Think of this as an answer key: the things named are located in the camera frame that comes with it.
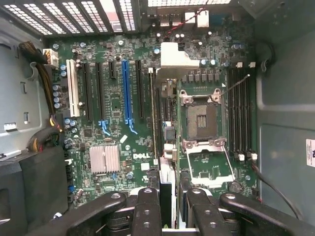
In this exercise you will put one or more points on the CPU socket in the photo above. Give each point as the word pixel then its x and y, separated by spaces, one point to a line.
pixel 201 120

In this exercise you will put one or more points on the green motherboard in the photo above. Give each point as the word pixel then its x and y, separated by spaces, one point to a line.
pixel 118 49

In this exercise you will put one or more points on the black plastic shroud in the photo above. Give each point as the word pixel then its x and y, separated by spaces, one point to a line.
pixel 37 184

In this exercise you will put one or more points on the white expansion slot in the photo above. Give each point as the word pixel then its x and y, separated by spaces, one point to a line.
pixel 73 88

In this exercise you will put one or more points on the silver chipset heatsink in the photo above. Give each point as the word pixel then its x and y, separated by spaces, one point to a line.
pixel 104 159

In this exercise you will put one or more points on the black RAM slot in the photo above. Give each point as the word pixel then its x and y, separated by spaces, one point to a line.
pixel 230 110
pixel 248 110
pixel 236 110
pixel 242 110

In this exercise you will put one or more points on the metal socket cover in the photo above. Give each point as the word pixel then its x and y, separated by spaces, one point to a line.
pixel 211 182

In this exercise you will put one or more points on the short black expansion slot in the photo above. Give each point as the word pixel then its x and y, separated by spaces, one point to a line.
pixel 112 70

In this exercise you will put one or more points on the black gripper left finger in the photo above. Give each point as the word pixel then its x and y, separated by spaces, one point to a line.
pixel 146 216

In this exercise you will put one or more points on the long black expansion slot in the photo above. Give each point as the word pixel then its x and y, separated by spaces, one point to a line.
pixel 100 93
pixel 139 91

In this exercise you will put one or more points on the open black PC case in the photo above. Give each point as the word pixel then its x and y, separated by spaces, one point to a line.
pixel 283 98

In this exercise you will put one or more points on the thin metal locking lever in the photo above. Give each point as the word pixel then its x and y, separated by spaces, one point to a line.
pixel 235 84

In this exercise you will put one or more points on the blue expansion slot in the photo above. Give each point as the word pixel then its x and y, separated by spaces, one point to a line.
pixel 126 91

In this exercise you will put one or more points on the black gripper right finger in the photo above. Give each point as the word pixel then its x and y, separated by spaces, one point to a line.
pixel 209 216

